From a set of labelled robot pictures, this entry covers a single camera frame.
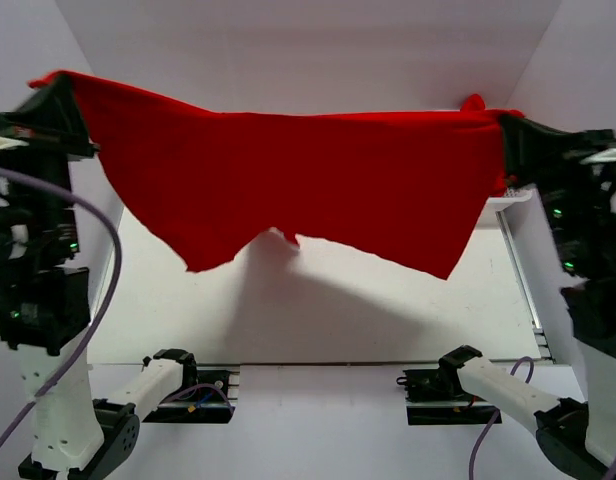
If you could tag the red t-shirt pile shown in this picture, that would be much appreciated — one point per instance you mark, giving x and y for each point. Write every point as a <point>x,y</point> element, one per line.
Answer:
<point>473,103</point>

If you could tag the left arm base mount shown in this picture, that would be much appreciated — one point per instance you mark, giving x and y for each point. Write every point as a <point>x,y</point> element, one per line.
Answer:
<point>210,399</point>

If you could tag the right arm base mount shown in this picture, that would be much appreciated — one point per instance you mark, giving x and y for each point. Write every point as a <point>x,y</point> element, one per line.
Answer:
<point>430,402</point>

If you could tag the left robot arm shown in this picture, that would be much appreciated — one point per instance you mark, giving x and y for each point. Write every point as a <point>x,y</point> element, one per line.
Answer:
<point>45,316</point>

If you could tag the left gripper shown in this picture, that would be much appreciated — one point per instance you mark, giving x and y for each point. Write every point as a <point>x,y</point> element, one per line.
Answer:
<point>45,138</point>

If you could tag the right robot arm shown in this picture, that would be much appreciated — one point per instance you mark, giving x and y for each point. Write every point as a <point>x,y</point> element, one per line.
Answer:
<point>578,438</point>

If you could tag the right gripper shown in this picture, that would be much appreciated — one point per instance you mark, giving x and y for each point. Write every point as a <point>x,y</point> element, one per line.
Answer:
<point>546,157</point>

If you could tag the white plastic basket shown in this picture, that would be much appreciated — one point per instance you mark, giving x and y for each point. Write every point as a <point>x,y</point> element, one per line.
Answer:
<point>508,199</point>

